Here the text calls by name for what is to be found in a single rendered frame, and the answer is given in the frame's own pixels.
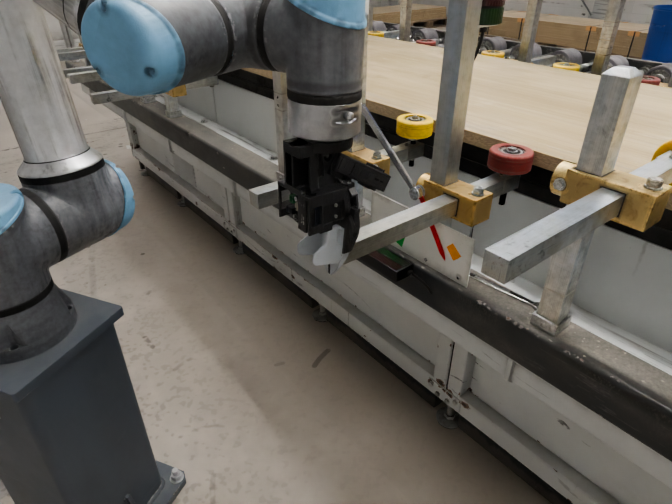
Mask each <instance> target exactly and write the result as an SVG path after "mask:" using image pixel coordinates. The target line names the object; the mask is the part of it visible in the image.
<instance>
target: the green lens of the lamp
mask: <svg viewBox="0 0 672 504"><path fill-rule="evenodd" d="M503 13H504V7H503V8H491V9H487V8H481V14H480V22H479V25H494V24H501V23H502V19H503Z"/></svg>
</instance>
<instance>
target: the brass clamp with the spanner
mask: <svg viewBox="0 0 672 504"><path fill-rule="evenodd" d="M417 185H422V186H423V187H424V189H425V196H424V199H425V202H426V201H428V200H431V199H433V198H436V197H438V196H441V195H443V194H446V195H448V196H451V197H453V198H455V199H458V203H457V210H456V215H455V216H452V217H450V218H452V219H455V220H457V221H459V222H461V223H463V224H465V225H467V226H470V227H473V226H475V225H477V224H479V223H481V222H483V221H486V220H488V219H489V216H490V210H491V205H492V199H493V193H491V192H489V191H486V190H484V192H483V193H484V196H482V197H476V196H473V195H472V194H471V193H472V191H473V187H475V186H473V185H471V184H468V183H466V182H463V181H461V180H457V181H456V182H453V183H451V184H448V185H445V186H444V185H442V184H439V183H437V182H434V181H432V180H430V173H424V174H423V175H422V176H421V177H420V178H419V179H418V181H417V183H416V186H417Z"/></svg>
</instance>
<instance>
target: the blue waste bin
mask: <svg viewBox="0 0 672 504"><path fill-rule="evenodd" d="M653 9H654V10H653V14H652V18H651V22H650V26H649V30H648V34H647V38H646V42H645V46H644V50H643V54H642V58H641V60H648V61H655V62H662V63H672V5H655V6H653Z"/></svg>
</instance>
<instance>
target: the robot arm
mask: <svg viewBox="0 0 672 504"><path fill-rule="evenodd" d="M42 8H43V9H44V10H46V11H47V12H48V13H50V14H51V15H52V16H54V17H55V18H56V19H58V20H59V21H60V22H62V23H63V24H64V25H66V26H67V27H68V28H70V29H71V30H72V31H74V32H75V33H76V34H78V35H79V36H80V37H81V38H82V43H83V47H84V50H85V53H86V55H87V57H88V59H89V61H90V63H91V65H92V67H93V68H94V69H95V70H96V71H97V73H98V74H99V75H100V77H101V78H102V79H103V80H104V81H105V82H106V83H107V84H108V85H109V86H111V87H112V88H114V89H115V90H117V91H119V92H121V93H123V94H126V95H131V96H144V95H156V94H162V93H165V92H168V91H170V90H171V89H173V88H175V87H178V86H181V85H185V84H188V83H192V82H195V81H198V80H202V79H205V78H209V77H212V76H218V75H221V74H225V73H228V72H231V71H235V70H238V69H241V68H255V69H262V70H270V71H277V72H282V73H286V81H287V107H288V130H289V132H290V133H291V134H292V135H293V136H295V137H296V138H292V139H287V140H283V154H284V179H283V180H279V181H277V182H278V204H279V217H282V216H285V215H288V214H292V215H293V218H294V221H296V222H297V223H298V228H299V229H300V230H301V231H303V232H304V233H308V234H307V235H306V236H305V237H304V238H303V239H302V240H301V241H300V242H299V243H298V245H297V252H298V253H299V254H300V255H313V257H312V263H313V264H314V265H316V266H318V265H324V266H325V268H326V271H327V273H329V274H330V275H332V274H334V273H336V272H337V271H338V270H339V269H340V267H341V266H342V265H343V263H344V262H345V260H346V259H347V257H348V255H349V253H350V251H351V250H352V249H353V247H354V244H355V242H356V240H357V238H358V235H359V230H360V218H359V213H360V208H358V207H359V202H358V192H357V190H356V188H355V183H354V182H352V181H351V180H352V179H354V180H356V181H358V182H357V183H358V184H360V185H362V186H363V187H364V188H366V189H371V190H373V191H375V190H376V189H377V190H380V191H382V192H384V191H385V188H386V186H387V184H388V182H389V180H390V178H391V176H389V175H387V174H386V173H384V171H385V170H383V169H381V168H380V167H379V166H378V165H376V164H370V163H368V162H367V163H366V164H365V163H362V162H360V161H357V160H355V159H353V158H351V157H349V156H347V155H345V154H342V153H341V152H343V151H346V150H349V149H350V148H351V147H352V146H353V137H355V136H356V135H358V134H359V132H360V131H361V111H362V84H363V61H364V37H365V28H366V26H367V20H366V18H365V0H0V100H1V103H2V105H3V108H4V110H5V113H6V115H7V118H8V120H9V123H10V125H11V128H12V130H13V132H14V135H15V137H16V140H17V142H18V145H19V147H20V150H21V152H22V155H23V161H22V163H21V165H20V166H19V168H18V170H17V175H18V177H19V180H20V182H21V185H22V188H20V189H18V188H16V187H15V186H13V185H10V184H5V183H0V364H9V363H14V362H19V361H22V360H26V359H29V358H31V357H34V356H36V355H39V354H41V353H43V352H45V351H47V350H49V349H51V348H52V347H54V346H55V345H57V344H58V343H60V342H61V341H62V340H63V339H64V338H66V337H67V336H68V335H69V333H70V332H71V331H72V330H73V328H74V327H75V325H76V322H77V311H76V309H75V306H74V303H73V302H72V300H71V299H70V298H69V297H68V296H67V295H66V294H65V293H64V292H63V291H62V290H61V289H60V288H59V287H58V286H57V285H56V284H55V283H54V282H53V279H52V276H51V273H50V271H49V268H50V267H51V266H53V265H55V264H57V263H59V262H61V261H63V260H64V259H66V258H68V257H70V256H72V255H74V254H76V253H78V252H80V251H82V250H84V249H85V248H87V247H89V246H91V245H93V244H95V243H97V242H99V241H101V240H103V239H104V238H106V237H109V236H112V235H113V234H115V233H116V232H117V231H118V230H120V229H121V228H123V227H124V226H126V225H127V224H128V223H129V222H130V221H131V219H132V217H133V215H134V211H135V200H134V198H133V195H134V193H133V190H132V187H131V184H130V182H129V180H128V179H127V177H126V175H125V174H124V173H123V171H122V170H121V169H120V168H116V167H115V164H114V163H113V162H111V161H109V160H105V159H104V158H103V155H102V153H101V152H99V151H97V150H95V149H93V148H92V147H90V146H89V145H88V144H87V141H86V138H85V135H84V132H83V129H82V126H81V123H80V120H79V117H78V114H77V111H76V108H75V105H74V102H73V99H72V96H71V93H70V90H69V87H68V84H67V81H66V78H65V75H64V72H63V69H62V66H61V63H60V60H59V57H58V54H57V51H56V48H55V45H54V42H53V39H52V36H51V33H50V30H49V27H48V24H47V21H46V18H45V15H44V12H43V9H42ZM284 190H289V191H290V195H289V201H290V202H291V204H288V205H286V207H284V208H282V194H281V191H284ZM338 223H339V224H338ZM337 224H338V225H337Z"/></svg>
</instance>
